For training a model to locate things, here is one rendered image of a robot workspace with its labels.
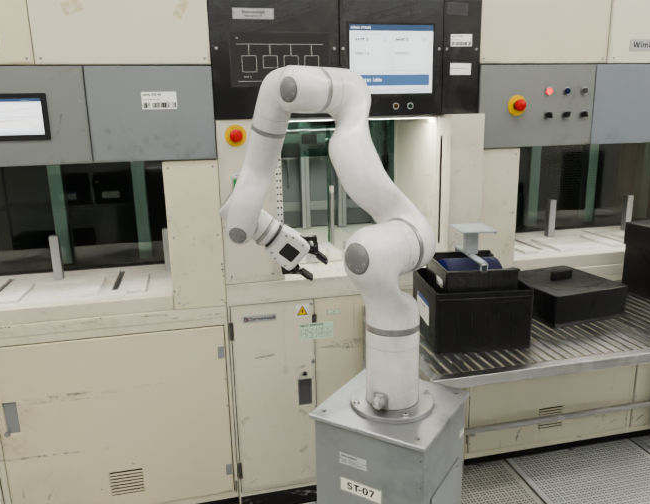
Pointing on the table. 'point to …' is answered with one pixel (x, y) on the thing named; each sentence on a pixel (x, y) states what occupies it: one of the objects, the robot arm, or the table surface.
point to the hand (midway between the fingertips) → (315, 267)
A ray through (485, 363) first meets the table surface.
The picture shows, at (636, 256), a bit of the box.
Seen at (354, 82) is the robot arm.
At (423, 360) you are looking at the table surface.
